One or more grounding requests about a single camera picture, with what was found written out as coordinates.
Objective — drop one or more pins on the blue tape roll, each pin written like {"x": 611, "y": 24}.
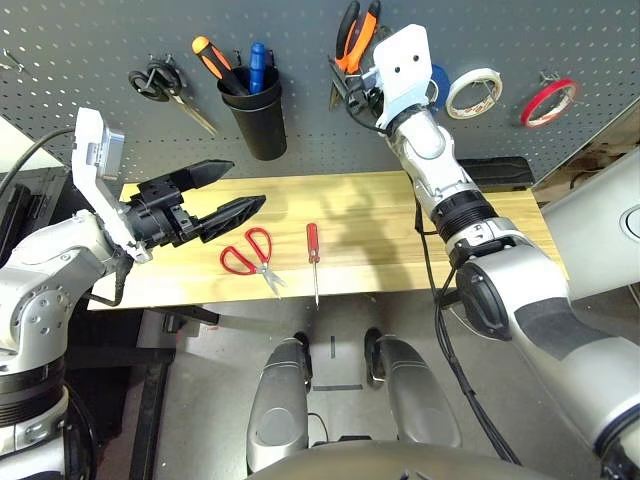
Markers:
{"x": 441, "y": 80}

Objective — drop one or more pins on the dark grey pegboard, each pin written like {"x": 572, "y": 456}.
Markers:
{"x": 500, "y": 40}

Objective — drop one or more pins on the silver left robot leg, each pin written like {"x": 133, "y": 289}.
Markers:
{"x": 277, "y": 400}

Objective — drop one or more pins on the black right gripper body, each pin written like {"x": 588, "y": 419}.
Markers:
{"x": 375, "y": 105}

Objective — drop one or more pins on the double metal pegboard hook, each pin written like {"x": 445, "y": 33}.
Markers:
{"x": 12, "y": 60}

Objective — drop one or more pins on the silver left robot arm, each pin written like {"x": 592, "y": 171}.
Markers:
{"x": 45, "y": 280}

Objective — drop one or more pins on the black equipment case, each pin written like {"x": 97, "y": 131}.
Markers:
{"x": 25, "y": 200}

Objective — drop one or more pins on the silver right robot leg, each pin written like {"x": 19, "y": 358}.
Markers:
{"x": 415, "y": 390}

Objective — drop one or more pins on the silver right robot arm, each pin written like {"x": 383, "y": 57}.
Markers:
{"x": 435, "y": 150}

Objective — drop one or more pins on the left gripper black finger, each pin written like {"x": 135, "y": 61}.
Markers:
{"x": 207, "y": 172}
{"x": 232, "y": 217}

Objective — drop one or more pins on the black tool case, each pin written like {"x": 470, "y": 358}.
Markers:
{"x": 500, "y": 172}

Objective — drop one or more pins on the black plastic cup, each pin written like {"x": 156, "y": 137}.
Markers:
{"x": 260, "y": 130}

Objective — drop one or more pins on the orange black screwdriver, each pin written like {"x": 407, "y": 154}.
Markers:
{"x": 210, "y": 55}

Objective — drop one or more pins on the grey robot torso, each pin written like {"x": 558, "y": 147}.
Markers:
{"x": 400, "y": 465}

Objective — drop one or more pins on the orange black needle-nose pliers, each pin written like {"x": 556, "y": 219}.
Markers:
{"x": 357, "y": 45}

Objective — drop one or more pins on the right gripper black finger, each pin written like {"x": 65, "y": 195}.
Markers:
{"x": 356, "y": 92}

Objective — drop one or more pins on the white pegboard frame post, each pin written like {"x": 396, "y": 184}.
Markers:
{"x": 615, "y": 122}

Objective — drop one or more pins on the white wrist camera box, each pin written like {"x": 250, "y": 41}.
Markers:
{"x": 402, "y": 65}
{"x": 90, "y": 145}

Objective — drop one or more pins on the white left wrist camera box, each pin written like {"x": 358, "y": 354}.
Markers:
{"x": 90, "y": 145}

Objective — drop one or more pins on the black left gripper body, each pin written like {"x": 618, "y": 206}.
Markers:
{"x": 155, "y": 220}

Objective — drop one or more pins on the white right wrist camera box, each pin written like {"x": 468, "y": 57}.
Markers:
{"x": 402, "y": 65}

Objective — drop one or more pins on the silver robot leg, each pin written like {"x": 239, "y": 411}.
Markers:
{"x": 277, "y": 400}
{"x": 415, "y": 390}

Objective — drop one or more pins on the black table leg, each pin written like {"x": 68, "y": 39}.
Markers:
{"x": 150, "y": 410}

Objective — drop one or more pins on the white tape roll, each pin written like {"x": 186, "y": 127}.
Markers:
{"x": 450, "y": 97}

